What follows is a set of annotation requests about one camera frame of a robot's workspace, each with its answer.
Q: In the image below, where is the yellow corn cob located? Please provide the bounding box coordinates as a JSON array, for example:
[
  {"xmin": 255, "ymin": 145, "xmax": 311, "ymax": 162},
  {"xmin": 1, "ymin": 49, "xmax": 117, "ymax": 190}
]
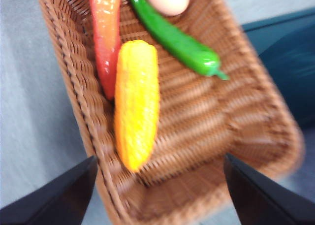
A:
[{"xmin": 114, "ymin": 39, "xmax": 160, "ymax": 173}]

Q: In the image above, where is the brown wicker basket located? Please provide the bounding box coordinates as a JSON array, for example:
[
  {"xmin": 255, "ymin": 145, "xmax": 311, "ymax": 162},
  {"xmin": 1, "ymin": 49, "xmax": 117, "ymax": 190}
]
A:
[{"xmin": 35, "ymin": 0, "xmax": 305, "ymax": 225}]

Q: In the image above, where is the orange carrot with green leaves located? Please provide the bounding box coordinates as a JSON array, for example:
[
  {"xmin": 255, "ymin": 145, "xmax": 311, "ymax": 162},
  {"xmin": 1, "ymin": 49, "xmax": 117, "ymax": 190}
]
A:
[{"xmin": 88, "ymin": 0, "xmax": 123, "ymax": 101}]

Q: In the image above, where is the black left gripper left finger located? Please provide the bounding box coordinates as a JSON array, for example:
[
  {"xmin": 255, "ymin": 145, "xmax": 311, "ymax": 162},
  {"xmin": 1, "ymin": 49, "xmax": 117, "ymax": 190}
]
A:
[{"xmin": 0, "ymin": 155, "xmax": 98, "ymax": 225}]

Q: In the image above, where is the green chili pepper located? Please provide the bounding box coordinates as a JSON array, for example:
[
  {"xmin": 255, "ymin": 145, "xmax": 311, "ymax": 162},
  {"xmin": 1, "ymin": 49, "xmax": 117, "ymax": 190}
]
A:
[{"xmin": 126, "ymin": 0, "xmax": 230, "ymax": 81}]

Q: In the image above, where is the dark rectangular tray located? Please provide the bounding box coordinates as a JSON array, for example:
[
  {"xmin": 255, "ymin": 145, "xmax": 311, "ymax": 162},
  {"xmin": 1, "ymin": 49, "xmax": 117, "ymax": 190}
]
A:
[{"xmin": 241, "ymin": 8, "xmax": 315, "ymax": 129}]

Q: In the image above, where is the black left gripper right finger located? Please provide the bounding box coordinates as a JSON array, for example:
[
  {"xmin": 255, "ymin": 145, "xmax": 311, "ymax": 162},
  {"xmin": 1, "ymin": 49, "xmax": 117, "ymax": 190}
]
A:
[{"xmin": 223, "ymin": 153, "xmax": 315, "ymax": 225}]

